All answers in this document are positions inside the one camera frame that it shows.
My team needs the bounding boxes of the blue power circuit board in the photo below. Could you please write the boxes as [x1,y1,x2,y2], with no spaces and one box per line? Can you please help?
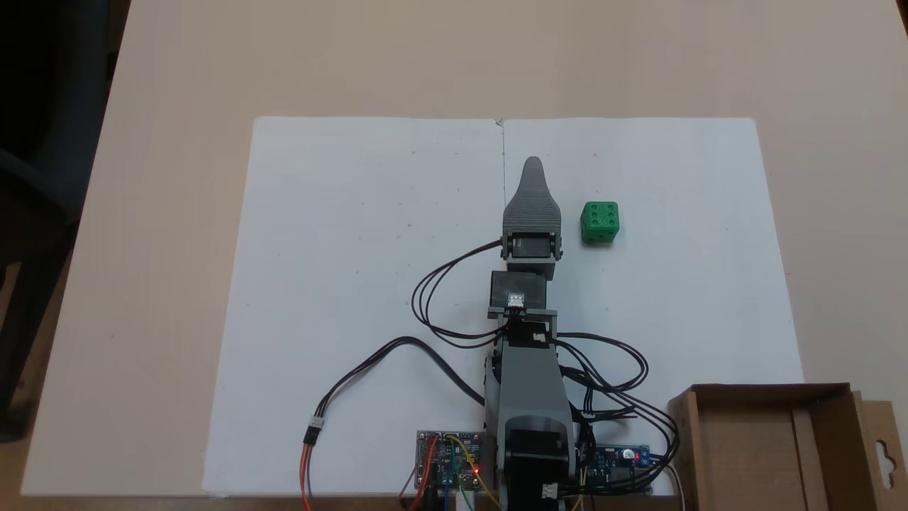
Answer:
[578,444,653,495]

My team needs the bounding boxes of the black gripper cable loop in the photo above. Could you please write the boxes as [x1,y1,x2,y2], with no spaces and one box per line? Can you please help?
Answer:
[411,240,510,349]

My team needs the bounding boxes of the motor driver circuit board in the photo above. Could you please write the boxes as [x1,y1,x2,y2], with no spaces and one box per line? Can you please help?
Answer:
[416,430,492,492]

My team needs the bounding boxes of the black cable with orange wires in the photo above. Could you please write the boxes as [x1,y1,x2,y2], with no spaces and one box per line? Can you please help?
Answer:
[301,336,490,511]

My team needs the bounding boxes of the green dice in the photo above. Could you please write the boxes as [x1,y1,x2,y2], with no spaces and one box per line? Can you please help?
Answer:
[581,202,620,244]

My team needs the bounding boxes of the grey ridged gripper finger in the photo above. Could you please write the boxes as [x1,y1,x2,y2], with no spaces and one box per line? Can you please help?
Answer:
[504,156,563,234]

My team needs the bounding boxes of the brown cardboard box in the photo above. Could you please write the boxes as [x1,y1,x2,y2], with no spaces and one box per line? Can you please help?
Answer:
[667,383,908,511]

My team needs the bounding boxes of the white paper sheet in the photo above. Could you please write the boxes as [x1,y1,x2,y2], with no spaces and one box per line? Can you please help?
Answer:
[502,117,806,498]
[202,117,506,498]

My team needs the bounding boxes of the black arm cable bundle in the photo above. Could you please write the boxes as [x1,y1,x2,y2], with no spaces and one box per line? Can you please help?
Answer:
[552,332,682,492]

